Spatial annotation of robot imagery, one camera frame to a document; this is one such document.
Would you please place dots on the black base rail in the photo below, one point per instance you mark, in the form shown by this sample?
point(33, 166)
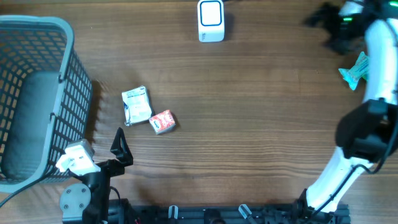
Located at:
point(242, 214)

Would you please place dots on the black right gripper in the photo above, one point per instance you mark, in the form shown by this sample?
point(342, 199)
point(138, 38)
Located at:
point(353, 45)

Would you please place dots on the white tag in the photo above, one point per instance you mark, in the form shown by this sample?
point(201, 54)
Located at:
point(136, 105)

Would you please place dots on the grey plastic basket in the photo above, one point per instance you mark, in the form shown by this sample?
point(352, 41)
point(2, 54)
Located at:
point(45, 98)

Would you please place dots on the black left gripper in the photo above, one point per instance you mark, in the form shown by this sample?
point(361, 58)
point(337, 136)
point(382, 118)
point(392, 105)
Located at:
point(119, 149)

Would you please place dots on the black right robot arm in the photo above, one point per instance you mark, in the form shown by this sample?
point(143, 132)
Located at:
point(366, 136)

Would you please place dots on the teal snack packet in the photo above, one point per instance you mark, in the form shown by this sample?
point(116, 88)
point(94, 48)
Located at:
point(360, 70)

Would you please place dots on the red small carton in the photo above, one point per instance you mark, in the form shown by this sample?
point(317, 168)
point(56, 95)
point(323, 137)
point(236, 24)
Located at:
point(162, 122)

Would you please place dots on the white barcode scanner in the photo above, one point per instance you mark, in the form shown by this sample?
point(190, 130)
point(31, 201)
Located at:
point(210, 15)

